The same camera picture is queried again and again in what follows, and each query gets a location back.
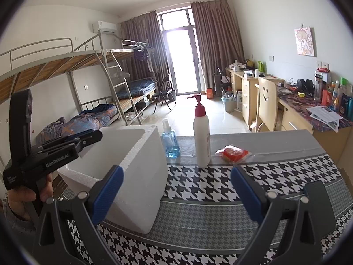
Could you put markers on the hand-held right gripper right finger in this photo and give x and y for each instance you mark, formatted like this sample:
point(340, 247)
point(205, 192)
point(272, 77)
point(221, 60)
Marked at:
point(246, 196)

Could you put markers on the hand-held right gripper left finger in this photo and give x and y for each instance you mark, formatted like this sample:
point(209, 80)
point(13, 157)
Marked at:
point(107, 196)

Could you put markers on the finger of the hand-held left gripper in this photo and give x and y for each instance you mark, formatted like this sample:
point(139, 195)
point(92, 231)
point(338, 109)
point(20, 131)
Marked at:
point(60, 140)
point(89, 140)

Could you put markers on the white foam box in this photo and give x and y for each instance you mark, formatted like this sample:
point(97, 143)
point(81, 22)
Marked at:
point(138, 185)

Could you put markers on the person's left forearm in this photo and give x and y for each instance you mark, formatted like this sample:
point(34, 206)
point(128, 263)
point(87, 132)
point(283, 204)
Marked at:
point(16, 226)

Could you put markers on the person's left hand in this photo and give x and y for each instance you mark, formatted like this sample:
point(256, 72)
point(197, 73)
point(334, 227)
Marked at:
point(19, 201)

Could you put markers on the grey checked cloth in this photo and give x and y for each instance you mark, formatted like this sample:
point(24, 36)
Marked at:
point(51, 131)

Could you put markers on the blue orange checked quilt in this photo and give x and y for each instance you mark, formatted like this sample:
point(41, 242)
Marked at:
point(82, 124)

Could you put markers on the dark blue blanket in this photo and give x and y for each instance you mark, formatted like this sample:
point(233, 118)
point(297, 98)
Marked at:
point(99, 109)

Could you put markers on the houndstooth tablecloth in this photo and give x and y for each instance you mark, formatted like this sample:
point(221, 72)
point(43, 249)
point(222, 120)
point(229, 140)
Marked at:
point(220, 220)

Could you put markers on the red snack packet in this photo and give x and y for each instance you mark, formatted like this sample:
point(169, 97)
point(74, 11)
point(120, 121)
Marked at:
point(233, 153)

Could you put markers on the white basin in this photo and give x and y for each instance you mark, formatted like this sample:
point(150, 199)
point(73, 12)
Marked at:
point(131, 116)

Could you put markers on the metal bunk ladder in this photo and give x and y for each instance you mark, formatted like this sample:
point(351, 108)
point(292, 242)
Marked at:
point(122, 88)

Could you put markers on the white pump bottle red cap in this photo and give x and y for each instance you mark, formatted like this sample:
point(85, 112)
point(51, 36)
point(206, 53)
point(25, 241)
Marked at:
point(202, 143)

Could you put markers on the blue checked mattress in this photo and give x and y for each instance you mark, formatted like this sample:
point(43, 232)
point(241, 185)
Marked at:
point(138, 87)

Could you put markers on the metal bunk bed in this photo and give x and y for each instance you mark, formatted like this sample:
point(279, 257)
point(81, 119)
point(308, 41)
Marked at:
point(49, 69)
point(126, 53)

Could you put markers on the grey folded cloth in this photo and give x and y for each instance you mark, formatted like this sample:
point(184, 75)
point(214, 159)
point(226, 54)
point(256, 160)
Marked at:
point(122, 75)

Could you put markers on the blue liquid spray bottle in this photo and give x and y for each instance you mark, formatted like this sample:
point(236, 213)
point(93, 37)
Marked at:
point(170, 140)

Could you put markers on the black folding chair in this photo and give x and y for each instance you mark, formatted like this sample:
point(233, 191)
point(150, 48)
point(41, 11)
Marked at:
point(165, 93)

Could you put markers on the wooden desk with printed cover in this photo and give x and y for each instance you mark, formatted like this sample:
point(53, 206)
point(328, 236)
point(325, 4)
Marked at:
point(297, 121)

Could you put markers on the grey bucket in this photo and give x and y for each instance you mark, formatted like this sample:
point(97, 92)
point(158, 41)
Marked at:
point(229, 103)

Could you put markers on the white carton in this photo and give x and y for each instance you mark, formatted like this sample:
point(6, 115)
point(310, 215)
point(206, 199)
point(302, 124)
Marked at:
point(240, 100)

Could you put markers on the wooden chair with smiley face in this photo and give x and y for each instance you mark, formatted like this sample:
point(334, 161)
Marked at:
point(267, 102)

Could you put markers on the dark hanging clothes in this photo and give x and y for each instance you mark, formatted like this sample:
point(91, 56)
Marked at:
point(141, 53)

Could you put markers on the brown curtain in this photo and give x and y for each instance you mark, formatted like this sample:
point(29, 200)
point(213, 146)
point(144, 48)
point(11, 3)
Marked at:
point(143, 47)
point(217, 47)

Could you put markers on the red canister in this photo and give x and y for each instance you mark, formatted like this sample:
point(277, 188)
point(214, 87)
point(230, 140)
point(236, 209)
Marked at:
point(210, 93)

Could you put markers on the printed paper sheets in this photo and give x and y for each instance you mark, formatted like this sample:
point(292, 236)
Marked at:
point(325, 116)

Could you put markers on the white air conditioner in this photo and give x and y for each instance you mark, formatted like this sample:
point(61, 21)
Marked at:
point(104, 27)

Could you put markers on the glass balcony door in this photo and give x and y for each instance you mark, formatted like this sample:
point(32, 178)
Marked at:
point(179, 60)

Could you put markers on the black headphones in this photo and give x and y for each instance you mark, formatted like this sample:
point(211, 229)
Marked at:
point(304, 85)

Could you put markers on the row of toiletry bottles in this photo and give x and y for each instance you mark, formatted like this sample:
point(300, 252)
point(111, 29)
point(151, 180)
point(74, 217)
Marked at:
point(335, 96)

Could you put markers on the pink cartoon wall picture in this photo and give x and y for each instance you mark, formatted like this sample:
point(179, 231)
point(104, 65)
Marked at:
point(304, 42)

